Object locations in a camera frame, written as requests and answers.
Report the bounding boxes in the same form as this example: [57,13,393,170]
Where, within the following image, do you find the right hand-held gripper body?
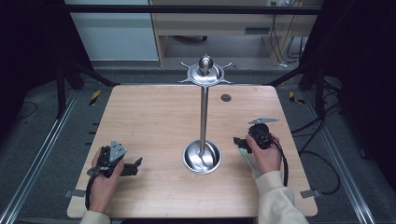
[247,117,280,150]

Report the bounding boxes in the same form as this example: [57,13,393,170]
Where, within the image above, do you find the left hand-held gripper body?
[87,139,132,179]

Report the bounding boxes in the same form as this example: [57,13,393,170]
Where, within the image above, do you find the pale green strip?
[238,147,263,179]

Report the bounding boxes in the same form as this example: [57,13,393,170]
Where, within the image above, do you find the person's right hand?
[245,133,283,175]

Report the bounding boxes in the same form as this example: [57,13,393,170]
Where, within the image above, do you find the person's left hand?
[88,147,126,215]

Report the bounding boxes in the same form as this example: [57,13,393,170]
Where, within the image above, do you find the silver metal hook stand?
[177,54,234,175]

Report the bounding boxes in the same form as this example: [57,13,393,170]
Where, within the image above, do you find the yellow black striped marker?
[89,90,103,106]
[288,91,306,105]

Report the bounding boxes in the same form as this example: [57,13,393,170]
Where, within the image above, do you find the white cabinet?
[64,0,161,63]

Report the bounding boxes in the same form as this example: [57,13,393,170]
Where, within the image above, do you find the light wooden desk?
[148,0,325,68]

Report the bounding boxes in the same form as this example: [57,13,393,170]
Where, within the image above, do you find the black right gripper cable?
[266,133,290,188]

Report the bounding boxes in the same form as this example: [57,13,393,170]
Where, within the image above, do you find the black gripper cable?
[84,167,105,211]
[266,133,290,188]

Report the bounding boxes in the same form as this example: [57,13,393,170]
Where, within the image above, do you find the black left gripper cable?
[84,167,105,211]

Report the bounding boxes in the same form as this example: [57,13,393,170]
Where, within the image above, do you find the grey metal table bracket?
[300,189,323,200]
[64,189,87,199]

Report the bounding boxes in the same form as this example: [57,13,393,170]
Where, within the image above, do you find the black floor cables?
[290,101,343,196]

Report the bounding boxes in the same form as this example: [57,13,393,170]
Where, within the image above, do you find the black metal frame stand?
[55,57,121,119]
[263,57,327,120]

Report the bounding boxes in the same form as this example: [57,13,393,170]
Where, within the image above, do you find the aluminium floor rail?
[0,90,79,224]
[302,91,378,224]

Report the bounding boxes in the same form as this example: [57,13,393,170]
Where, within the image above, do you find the black cables under desk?
[268,13,309,69]

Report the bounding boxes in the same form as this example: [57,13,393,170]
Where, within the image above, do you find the black horizontal frame bar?
[64,4,322,16]

